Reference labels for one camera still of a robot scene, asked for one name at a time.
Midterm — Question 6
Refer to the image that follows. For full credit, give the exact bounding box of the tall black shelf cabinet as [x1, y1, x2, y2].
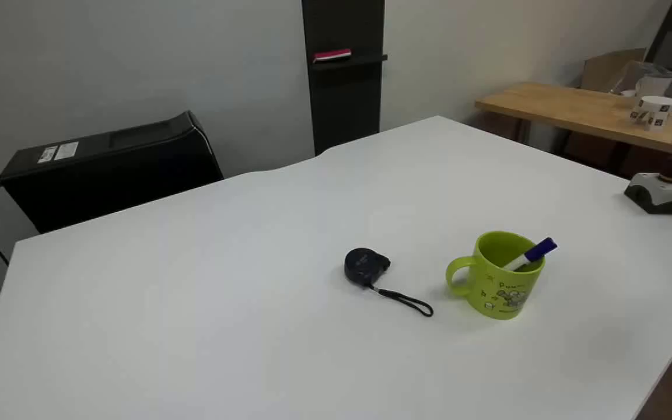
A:
[300, 0, 389, 156]

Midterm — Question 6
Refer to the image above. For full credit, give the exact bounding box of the pink book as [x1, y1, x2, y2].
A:
[311, 46, 355, 66]

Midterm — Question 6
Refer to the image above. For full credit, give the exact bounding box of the white printed paper cup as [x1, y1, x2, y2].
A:
[627, 93, 672, 128]

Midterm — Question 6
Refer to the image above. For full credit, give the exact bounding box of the black tape measure with strap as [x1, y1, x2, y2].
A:
[342, 245, 437, 319]

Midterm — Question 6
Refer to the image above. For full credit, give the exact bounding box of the brown cardboard box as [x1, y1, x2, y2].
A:
[579, 46, 649, 93]

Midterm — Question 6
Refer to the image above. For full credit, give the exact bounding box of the black object at table edge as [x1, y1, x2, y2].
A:
[624, 170, 672, 216]

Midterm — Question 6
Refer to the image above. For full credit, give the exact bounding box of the black computer case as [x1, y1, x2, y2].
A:
[0, 110, 227, 236]

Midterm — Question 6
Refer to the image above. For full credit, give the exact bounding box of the wooden side table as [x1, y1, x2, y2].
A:
[474, 79, 672, 163]

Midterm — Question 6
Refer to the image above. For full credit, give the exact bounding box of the lime green printed mug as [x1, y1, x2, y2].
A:
[443, 229, 549, 322]

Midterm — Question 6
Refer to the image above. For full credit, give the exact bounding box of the white marker with blue cap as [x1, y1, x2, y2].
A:
[503, 236, 561, 272]

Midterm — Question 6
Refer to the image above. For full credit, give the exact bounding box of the clear plastic bag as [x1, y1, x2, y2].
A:
[611, 58, 672, 107]

